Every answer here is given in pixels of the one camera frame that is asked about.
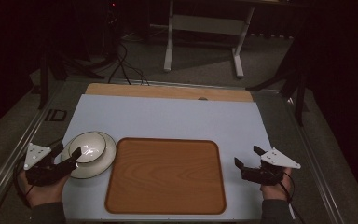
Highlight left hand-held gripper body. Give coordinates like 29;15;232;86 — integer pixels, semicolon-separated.
22;142;78;188

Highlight metal floor rail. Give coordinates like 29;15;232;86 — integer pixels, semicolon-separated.
0;81;63;218
283;94;347;224

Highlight person's right hand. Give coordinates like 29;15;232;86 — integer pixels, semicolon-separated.
259;167;294;202

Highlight black tripod stand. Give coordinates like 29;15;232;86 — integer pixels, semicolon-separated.
245;36;310;127

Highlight black floor cables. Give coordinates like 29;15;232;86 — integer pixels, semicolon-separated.
106;41;151;87

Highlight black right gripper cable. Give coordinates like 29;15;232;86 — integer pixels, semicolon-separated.
278;170;307;224

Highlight white bowl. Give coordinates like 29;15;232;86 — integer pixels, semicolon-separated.
67;132;108;164
61;130;117;180

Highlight brown wooden tray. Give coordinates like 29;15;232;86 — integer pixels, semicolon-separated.
104;137;227;216

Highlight white table mat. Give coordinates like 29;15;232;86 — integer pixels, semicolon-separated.
61;93;274;222

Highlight white metal stand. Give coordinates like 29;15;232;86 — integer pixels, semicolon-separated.
163;0;256;79

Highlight person's left hand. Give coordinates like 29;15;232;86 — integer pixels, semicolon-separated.
18;167;70;208

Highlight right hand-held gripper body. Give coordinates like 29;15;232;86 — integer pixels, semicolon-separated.
241;147;302;187

